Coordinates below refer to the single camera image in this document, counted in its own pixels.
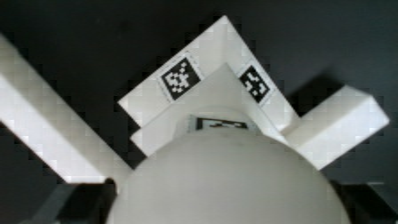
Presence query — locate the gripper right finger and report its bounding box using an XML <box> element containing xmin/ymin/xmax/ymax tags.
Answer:
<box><xmin>333</xmin><ymin>181</ymin><xmax>398</xmax><ymax>224</ymax></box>

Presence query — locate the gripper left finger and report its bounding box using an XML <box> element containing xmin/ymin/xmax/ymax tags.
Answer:
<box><xmin>20</xmin><ymin>179</ymin><xmax>118</xmax><ymax>224</ymax></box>

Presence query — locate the white lamp bulb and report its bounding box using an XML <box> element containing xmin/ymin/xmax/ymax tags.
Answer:
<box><xmin>107</xmin><ymin>109</ymin><xmax>351</xmax><ymax>224</ymax></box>

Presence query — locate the white lamp base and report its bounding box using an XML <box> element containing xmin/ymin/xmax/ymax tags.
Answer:
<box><xmin>120</xmin><ymin>18</ymin><xmax>299</xmax><ymax>154</ymax></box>

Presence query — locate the white right fence bar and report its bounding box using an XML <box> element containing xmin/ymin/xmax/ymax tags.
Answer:
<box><xmin>287</xmin><ymin>86</ymin><xmax>390</xmax><ymax>169</ymax></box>

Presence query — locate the white fence bar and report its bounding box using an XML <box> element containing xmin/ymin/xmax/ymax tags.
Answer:
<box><xmin>0</xmin><ymin>34</ymin><xmax>132</xmax><ymax>184</ymax></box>
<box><xmin>287</xmin><ymin>86</ymin><xmax>390</xmax><ymax>169</ymax></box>

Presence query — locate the white front fence bar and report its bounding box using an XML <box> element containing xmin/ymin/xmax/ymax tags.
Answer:
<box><xmin>0</xmin><ymin>34</ymin><xmax>132</xmax><ymax>184</ymax></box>

